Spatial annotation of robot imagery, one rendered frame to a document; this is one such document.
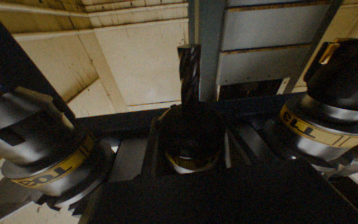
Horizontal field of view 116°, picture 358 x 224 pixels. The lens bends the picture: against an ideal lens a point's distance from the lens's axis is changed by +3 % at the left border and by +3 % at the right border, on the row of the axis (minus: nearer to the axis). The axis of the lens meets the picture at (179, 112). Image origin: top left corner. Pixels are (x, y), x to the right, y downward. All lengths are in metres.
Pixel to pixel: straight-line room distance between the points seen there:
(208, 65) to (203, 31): 0.17
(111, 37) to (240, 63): 0.88
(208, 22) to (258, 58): 0.32
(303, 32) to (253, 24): 0.28
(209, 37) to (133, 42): 0.58
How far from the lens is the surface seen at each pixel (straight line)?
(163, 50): 1.02
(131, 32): 1.04
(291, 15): 0.84
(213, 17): 0.69
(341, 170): 0.29
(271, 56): 0.83
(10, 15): 0.74
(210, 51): 0.70
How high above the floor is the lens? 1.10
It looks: 38 degrees up
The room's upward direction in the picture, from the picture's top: 174 degrees clockwise
